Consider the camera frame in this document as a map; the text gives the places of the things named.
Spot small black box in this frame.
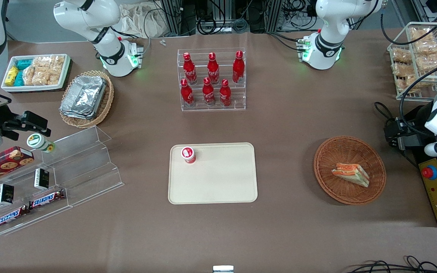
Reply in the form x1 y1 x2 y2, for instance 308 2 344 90
0 184 15 206
34 168 50 190

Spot beige cloth bag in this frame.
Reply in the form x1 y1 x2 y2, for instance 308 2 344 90
119 2 170 39

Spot clear acrylic stepped shelf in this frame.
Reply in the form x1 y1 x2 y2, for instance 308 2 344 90
0 126 125 236

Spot yellow snack packet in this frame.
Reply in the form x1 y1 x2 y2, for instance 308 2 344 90
5 66 19 86

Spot oval light wicker basket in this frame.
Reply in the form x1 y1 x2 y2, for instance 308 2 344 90
59 70 115 129

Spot white wire basket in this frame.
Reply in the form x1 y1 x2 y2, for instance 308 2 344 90
387 22 437 101

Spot silver foil tray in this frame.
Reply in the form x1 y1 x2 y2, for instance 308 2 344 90
60 102 101 120
62 75 107 115

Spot bagged fried snack pack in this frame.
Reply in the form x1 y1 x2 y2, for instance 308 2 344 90
413 40 437 56
410 27 432 43
391 49 413 65
415 53 437 73

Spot red white-lidded cup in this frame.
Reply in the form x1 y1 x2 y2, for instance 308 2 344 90
181 146 197 164

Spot red cola bottle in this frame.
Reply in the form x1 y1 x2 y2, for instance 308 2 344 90
183 52 198 85
202 77 216 107
219 79 232 108
180 78 195 108
233 50 245 84
207 52 220 85

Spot clear acrylic bottle rack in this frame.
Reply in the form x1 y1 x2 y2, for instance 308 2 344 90
177 47 247 111

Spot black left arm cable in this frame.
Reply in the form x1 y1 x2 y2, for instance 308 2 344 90
380 0 437 47

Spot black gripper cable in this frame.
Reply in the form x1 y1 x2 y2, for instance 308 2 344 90
374 61 437 167

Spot red tartan cookie box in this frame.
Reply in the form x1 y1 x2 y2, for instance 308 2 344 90
0 146 35 189

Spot green white-lidded cup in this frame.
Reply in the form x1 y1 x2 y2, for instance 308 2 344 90
27 133 56 154

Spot aluminium frame rack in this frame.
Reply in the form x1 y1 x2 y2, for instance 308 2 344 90
159 0 197 37

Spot Snickers chocolate bar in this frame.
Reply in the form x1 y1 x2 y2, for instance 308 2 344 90
29 190 66 210
0 205 31 230

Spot black floor cable bundle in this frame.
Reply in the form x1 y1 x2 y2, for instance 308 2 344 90
346 256 437 273

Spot beige plastic tray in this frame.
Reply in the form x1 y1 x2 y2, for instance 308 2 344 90
168 143 258 205

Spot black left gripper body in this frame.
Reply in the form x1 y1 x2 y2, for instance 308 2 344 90
396 116 431 151

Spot triangle sandwich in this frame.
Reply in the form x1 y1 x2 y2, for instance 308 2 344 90
331 163 370 188

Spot white rectangular snack tray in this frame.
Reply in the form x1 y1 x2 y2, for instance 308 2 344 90
1 54 71 93

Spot round brown wicker basket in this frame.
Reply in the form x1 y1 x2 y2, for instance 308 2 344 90
313 136 387 206

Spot black base cables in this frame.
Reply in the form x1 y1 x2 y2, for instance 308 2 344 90
267 31 311 52

